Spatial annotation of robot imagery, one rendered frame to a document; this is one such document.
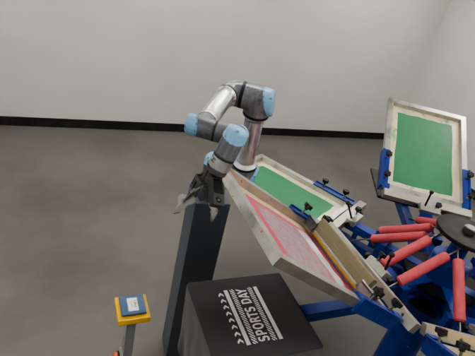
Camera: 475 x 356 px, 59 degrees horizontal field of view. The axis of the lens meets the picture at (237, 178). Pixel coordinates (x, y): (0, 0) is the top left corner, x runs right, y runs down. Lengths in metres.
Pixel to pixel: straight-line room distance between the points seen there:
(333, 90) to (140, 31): 2.85
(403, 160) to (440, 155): 0.29
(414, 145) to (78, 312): 2.59
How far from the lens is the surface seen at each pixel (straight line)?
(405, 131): 3.30
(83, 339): 2.98
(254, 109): 1.76
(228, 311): 1.91
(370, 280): 1.80
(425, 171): 3.17
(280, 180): 2.96
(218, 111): 1.54
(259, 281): 2.09
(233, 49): 5.44
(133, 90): 5.29
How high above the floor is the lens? 2.34
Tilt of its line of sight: 29 degrees down
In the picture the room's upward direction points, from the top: 14 degrees clockwise
